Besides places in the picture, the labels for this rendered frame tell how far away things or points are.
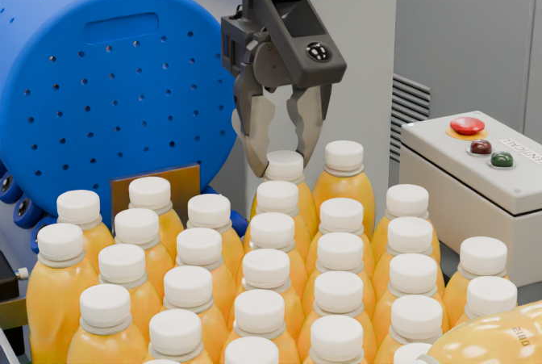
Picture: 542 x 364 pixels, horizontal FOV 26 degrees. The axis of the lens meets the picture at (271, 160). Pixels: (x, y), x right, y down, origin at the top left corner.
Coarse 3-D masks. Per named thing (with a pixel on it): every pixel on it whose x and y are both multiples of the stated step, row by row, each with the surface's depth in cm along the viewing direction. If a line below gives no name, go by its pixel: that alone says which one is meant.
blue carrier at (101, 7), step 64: (0, 0) 133; (64, 0) 123; (128, 0) 124; (192, 0) 128; (0, 64) 124; (64, 64) 123; (128, 64) 127; (192, 64) 130; (0, 128) 123; (64, 128) 126; (128, 128) 129; (192, 128) 133; (64, 192) 129
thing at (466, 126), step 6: (456, 120) 122; (462, 120) 121; (468, 120) 121; (474, 120) 121; (480, 120) 122; (450, 126) 121; (456, 126) 120; (462, 126) 120; (468, 126) 120; (474, 126) 120; (480, 126) 120; (462, 132) 121; (468, 132) 121; (474, 132) 121
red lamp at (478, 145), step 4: (476, 140) 116; (480, 140) 116; (484, 140) 116; (472, 144) 116; (476, 144) 116; (480, 144) 116; (484, 144) 116; (488, 144) 116; (472, 148) 116; (476, 148) 116; (480, 148) 116; (484, 148) 116; (488, 148) 116; (476, 152) 116; (480, 152) 116; (484, 152) 116; (488, 152) 116
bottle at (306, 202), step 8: (264, 176) 118; (296, 184) 116; (304, 184) 118; (256, 192) 118; (304, 192) 117; (256, 200) 118; (304, 200) 117; (312, 200) 118; (304, 208) 117; (312, 208) 118; (304, 216) 117; (312, 216) 118; (312, 224) 118; (312, 232) 118
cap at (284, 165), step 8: (272, 152) 118; (280, 152) 118; (288, 152) 118; (272, 160) 116; (280, 160) 117; (288, 160) 117; (296, 160) 116; (272, 168) 116; (280, 168) 116; (288, 168) 116; (296, 168) 116; (272, 176) 116; (280, 176) 116; (288, 176) 116; (296, 176) 116
